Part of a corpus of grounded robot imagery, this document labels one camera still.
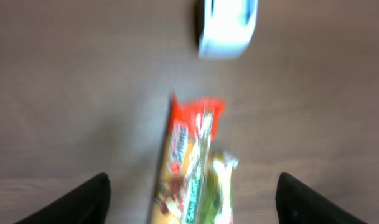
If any orange spaghetti packet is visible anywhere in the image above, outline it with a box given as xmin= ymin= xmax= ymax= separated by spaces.
xmin=148 ymin=96 xmax=225 ymax=224

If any white barcode scanner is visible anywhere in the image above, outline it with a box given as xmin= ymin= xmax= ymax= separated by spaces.
xmin=195 ymin=0 xmax=258 ymax=60

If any green snack packet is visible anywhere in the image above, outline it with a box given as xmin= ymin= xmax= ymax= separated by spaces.
xmin=199 ymin=151 xmax=238 ymax=224

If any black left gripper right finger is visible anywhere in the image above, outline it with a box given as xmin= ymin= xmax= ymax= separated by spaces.
xmin=275 ymin=172 xmax=365 ymax=224

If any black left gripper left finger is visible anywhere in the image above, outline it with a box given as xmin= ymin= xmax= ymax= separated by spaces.
xmin=17 ymin=172 xmax=111 ymax=224

